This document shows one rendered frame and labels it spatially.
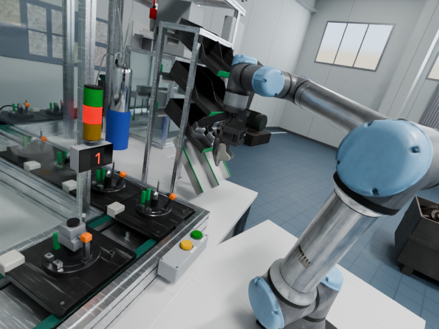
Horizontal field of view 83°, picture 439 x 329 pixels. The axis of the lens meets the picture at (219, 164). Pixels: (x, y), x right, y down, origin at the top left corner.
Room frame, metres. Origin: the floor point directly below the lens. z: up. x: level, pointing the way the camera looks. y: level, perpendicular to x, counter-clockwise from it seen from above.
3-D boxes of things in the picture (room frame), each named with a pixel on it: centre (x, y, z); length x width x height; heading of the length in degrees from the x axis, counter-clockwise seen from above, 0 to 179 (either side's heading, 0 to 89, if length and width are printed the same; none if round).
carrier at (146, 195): (0.84, 0.22, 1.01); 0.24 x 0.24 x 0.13; 70
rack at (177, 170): (1.22, 0.21, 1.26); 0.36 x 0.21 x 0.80; 160
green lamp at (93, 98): (0.70, 0.40, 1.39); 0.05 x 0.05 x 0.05
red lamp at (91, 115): (0.70, 0.40, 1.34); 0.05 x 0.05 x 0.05
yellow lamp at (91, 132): (0.70, 0.40, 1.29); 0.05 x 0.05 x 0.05
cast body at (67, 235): (0.52, 0.35, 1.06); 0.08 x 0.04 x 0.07; 69
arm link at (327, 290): (0.55, -0.33, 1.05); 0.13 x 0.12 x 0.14; 124
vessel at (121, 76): (1.68, 0.76, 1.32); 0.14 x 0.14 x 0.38
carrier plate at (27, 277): (0.52, 0.34, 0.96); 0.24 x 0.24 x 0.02; 70
